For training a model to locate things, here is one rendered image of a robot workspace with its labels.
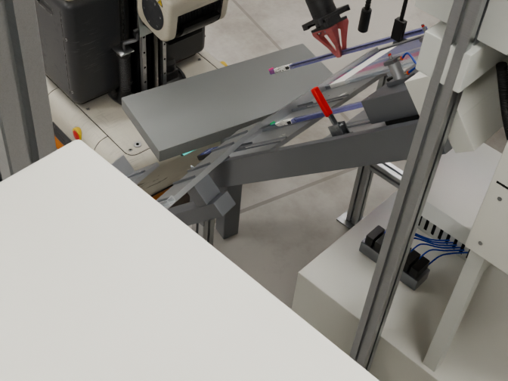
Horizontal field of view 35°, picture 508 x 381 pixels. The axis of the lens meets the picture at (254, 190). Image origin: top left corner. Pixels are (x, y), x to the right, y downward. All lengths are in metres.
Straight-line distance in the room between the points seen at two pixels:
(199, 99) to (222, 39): 1.27
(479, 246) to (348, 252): 0.52
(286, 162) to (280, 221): 1.12
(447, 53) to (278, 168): 0.57
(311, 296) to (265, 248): 0.84
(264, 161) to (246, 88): 0.64
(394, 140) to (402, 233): 0.17
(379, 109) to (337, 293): 0.51
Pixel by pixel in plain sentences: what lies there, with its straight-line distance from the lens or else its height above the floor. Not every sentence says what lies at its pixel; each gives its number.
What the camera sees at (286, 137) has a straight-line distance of 1.77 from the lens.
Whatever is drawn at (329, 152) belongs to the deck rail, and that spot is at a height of 1.01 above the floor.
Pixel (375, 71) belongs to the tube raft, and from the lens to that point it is 1.98.
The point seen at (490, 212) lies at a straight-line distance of 1.35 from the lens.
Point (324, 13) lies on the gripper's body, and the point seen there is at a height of 1.05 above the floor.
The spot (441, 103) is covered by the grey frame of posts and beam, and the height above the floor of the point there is 1.28.
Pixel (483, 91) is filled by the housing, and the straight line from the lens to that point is 1.37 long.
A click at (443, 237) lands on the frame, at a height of 0.64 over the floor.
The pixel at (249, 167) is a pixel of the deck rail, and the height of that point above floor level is 0.83.
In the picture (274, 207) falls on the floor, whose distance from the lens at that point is 2.77.
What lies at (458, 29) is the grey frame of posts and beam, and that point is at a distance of 1.18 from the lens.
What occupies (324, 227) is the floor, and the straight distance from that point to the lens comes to 2.74.
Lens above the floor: 2.04
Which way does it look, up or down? 46 degrees down
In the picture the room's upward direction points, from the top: 6 degrees clockwise
